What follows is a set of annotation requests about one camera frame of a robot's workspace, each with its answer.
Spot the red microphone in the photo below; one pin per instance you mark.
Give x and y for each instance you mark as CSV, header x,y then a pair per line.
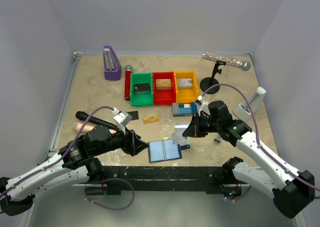
x,y
127,82

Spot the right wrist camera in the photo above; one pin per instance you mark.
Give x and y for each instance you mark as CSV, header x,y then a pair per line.
x,y
202,105

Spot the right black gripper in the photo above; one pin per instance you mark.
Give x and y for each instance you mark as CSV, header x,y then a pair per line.
x,y
194,130

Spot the gold card from holder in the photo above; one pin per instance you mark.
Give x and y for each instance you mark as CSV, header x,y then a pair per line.
x,y
150,118

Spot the red plastic bin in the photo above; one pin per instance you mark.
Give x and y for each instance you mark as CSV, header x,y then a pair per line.
x,y
164,97

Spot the silver VIP card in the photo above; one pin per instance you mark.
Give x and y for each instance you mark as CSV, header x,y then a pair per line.
x,y
181,127

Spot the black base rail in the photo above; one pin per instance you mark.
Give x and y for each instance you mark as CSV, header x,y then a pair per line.
x,y
206,179

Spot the black microphone stand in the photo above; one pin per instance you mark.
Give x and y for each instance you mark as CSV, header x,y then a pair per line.
x,y
207,82

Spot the yellow plastic bin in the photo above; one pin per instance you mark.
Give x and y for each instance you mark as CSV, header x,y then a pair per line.
x,y
187,89

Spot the black VIP card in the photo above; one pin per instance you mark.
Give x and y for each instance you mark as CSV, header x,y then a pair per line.
x,y
132,115

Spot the black credit card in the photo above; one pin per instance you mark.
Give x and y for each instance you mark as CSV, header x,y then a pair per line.
x,y
142,88

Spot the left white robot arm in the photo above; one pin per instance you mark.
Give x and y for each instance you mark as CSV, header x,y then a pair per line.
x,y
76,163

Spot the white metronome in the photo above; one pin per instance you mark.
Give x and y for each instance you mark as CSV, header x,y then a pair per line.
x,y
242,110

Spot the silver credit card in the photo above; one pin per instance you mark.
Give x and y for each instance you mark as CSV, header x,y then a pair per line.
x,y
184,83

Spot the gold credit card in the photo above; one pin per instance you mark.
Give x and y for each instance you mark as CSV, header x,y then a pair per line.
x,y
163,84

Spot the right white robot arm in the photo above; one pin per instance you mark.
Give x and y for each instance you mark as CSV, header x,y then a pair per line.
x,y
290,189

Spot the blue grey lego block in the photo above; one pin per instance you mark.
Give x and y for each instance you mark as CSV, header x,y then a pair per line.
x,y
184,109

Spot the glitter silver microphone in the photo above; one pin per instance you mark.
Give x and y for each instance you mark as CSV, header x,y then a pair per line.
x,y
229,61

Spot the black microphone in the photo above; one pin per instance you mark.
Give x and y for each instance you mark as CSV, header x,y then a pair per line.
x,y
82,116

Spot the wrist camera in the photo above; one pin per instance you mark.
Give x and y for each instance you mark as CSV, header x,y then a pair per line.
x,y
202,105
121,119

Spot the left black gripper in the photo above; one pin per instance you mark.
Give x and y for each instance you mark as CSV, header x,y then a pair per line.
x,y
133,144

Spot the pink microphone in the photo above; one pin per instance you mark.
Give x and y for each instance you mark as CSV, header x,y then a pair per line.
x,y
88,127

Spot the purple metronome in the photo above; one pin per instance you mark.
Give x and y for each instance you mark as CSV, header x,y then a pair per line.
x,y
112,65

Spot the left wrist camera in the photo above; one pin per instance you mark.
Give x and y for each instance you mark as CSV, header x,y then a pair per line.
x,y
121,119

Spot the green plastic bin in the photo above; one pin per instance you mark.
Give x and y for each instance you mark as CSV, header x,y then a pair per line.
x,y
145,99

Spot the small grey block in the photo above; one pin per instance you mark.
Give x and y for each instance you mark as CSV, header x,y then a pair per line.
x,y
217,139

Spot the navy blue card holder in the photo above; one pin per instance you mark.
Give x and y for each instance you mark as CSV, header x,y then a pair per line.
x,y
165,150

